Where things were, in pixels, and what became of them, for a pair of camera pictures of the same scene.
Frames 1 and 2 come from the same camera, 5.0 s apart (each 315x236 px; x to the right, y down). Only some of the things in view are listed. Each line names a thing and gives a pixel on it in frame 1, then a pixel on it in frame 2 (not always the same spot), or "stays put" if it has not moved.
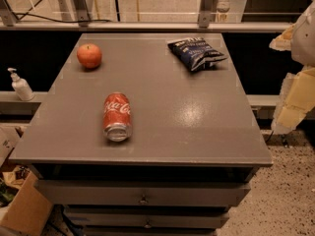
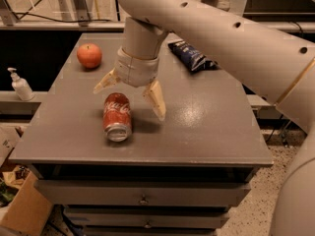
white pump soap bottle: (21, 86) stays put
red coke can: (117, 120) stays put
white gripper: (305, 38) → (136, 70)
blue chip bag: (195, 52) stays put
